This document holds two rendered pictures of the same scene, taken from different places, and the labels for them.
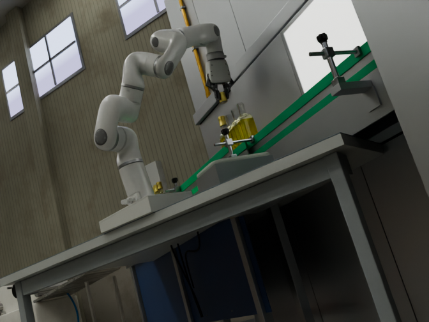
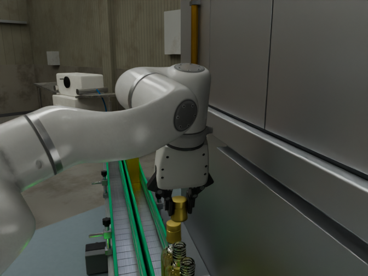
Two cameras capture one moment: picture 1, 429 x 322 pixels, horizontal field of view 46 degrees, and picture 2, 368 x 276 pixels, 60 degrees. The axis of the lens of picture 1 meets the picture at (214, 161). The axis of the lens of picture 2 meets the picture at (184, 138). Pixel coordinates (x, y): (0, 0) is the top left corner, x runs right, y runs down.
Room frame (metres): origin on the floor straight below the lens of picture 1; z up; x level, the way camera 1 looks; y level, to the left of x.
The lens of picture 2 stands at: (1.47, -0.25, 1.54)
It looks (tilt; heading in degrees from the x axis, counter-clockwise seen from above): 15 degrees down; 13
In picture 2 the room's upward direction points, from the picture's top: straight up
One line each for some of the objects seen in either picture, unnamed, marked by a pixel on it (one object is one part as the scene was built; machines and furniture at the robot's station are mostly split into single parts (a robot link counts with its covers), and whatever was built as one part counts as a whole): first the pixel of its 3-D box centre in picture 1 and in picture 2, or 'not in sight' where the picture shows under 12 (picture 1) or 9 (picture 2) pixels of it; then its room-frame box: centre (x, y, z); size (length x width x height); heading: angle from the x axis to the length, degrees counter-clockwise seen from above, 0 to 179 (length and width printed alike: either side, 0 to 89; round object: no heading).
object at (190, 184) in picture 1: (163, 210); (110, 201); (2.61, 0.33, 0.92); 1.75 x 0.01 x 0.08; 28
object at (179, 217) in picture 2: (222, 98); (179, 208); (2.05, -0.11, 1.23); 0.04 x 0.04 x 0.04
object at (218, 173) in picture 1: (243, 177); not in sight; (1.68, -0.08, 0.79); 0.27 x 0.17 x 0.08; 118
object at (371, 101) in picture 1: (341, 72); not in sight; (1.24, -0.39, 0.90); 0.17 x 0.05 x 0.23; 118
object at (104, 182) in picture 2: not in sight; (99, 184); (2.73, 0.44, 0.94); 0.07 x 0.04 x 0.13; 118
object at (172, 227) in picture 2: (222, 121); (173, 231); (2.10, -0.08, 1.14); 0.04 x 0.04 x 0.04
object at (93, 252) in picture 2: not in sight; (97, 257); (2.41, 0.30, 0.79); 0.08 x 0.08 x 0.08; 28
